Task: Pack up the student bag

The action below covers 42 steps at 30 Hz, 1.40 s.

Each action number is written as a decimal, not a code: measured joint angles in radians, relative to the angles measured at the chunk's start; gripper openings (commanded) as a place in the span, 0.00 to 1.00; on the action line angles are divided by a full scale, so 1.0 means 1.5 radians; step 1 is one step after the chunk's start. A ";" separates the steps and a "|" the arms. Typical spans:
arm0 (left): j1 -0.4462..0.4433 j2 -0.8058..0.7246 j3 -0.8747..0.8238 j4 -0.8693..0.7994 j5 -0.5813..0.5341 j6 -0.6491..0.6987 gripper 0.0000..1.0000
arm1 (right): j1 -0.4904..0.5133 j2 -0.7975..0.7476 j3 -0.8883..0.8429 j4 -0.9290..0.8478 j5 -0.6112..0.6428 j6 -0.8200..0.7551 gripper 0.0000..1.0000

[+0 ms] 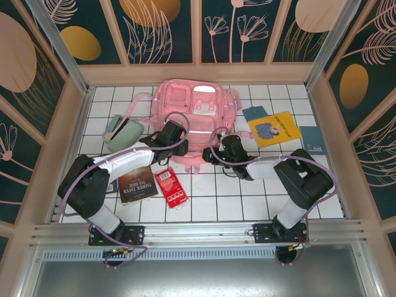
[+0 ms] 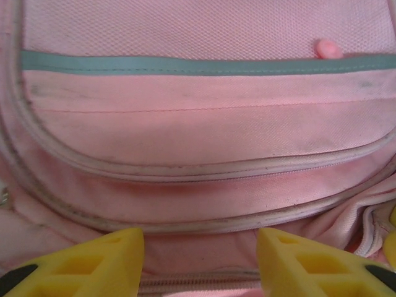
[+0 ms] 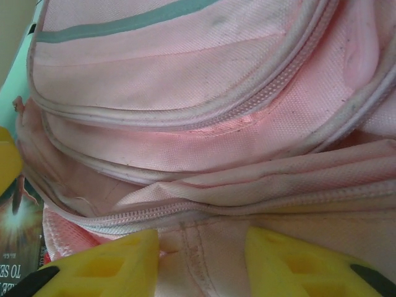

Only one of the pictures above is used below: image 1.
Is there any pink student backpack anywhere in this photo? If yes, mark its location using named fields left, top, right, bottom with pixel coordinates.
left=125, top=79, right=251, bottom=176

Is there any red package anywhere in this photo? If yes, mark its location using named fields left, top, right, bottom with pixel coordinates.
left=153, top=167, right=189, bottom=211

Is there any yellow book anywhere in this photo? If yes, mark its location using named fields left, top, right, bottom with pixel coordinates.
left=248, top=111, right=303, bottom=149

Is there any small teal wallet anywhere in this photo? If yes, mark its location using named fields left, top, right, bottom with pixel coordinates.
left=242, top=105, right=269, bottom=123

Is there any green pencil case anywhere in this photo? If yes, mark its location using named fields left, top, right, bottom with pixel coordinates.
left=106, top=119, right=144, bottom=152

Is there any brown Three Days book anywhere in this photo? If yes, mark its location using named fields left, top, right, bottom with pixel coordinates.
left=118, top=165, right=159, bottom=205

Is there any teal notebook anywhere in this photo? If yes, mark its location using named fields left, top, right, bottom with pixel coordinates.
left=298, top=125, right=325, bottom=155

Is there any grey metal shelf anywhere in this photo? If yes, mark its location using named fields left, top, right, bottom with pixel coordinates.
left=17, top=247, right=383, bottom=297

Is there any aluminium mounting rail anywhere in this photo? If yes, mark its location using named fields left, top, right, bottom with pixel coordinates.
left=29, top=219, right=368, bottom=248

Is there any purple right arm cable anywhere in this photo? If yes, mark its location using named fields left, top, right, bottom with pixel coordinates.
left=209, top=126, right=338, bottom=267

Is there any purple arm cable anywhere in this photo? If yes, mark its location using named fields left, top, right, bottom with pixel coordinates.
left=60, top=111, right=190, bottom=270
left=209, top=126, right=338, bottom=267

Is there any perforated metal cable tray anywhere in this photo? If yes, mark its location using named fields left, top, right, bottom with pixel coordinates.
left=41, top=249, right=363, bottom=262

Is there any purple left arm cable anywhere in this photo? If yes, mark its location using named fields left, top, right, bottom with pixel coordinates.
left=60, top=111, right=190, bottom=270

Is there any aluminium corner post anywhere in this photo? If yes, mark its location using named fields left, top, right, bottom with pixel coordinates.
left=304, top=0, right=371, bottom=92
left=24, top=0, right=95, bottom=98

